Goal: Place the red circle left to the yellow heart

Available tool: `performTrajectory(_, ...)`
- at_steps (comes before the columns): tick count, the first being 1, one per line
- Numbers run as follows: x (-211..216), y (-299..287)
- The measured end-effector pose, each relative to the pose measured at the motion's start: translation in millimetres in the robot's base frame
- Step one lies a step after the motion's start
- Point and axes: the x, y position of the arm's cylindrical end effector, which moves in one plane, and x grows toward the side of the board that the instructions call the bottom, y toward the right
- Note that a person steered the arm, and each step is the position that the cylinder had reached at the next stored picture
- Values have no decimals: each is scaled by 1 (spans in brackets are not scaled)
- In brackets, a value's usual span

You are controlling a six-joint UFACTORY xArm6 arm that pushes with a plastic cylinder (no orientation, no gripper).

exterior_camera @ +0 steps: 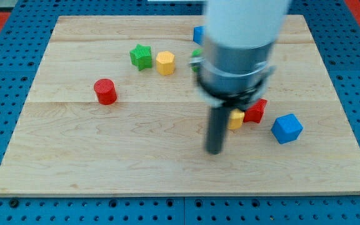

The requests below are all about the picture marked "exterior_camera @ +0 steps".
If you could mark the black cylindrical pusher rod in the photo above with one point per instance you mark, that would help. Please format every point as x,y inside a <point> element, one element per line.
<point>216,129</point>

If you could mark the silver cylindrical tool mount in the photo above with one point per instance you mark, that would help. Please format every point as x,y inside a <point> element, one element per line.
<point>232,76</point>

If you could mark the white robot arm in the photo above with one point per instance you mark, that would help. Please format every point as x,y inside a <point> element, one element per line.
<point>244,22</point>

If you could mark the blue block behind arm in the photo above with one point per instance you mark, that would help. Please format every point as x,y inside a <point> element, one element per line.
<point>198,35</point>

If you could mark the green block behind arm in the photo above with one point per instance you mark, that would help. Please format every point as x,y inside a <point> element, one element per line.
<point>195,54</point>

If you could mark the yellow heart block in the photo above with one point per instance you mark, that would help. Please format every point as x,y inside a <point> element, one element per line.
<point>236,118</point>

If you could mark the red star block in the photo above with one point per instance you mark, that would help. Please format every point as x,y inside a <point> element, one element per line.
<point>256,112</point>

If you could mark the yellow hexagon block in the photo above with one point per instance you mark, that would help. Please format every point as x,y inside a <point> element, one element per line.
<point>165,63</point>

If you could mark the blue cube block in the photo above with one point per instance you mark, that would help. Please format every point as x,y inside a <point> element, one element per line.
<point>286,128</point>

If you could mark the green star block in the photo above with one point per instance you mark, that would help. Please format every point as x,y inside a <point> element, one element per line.
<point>141,57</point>

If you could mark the wooden board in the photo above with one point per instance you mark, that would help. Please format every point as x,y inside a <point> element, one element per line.
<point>150,142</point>

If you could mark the red cylinder block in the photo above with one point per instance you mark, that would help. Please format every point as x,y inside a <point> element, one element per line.
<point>105,91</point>

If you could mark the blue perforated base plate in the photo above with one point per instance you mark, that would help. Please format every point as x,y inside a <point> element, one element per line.
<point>23,41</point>

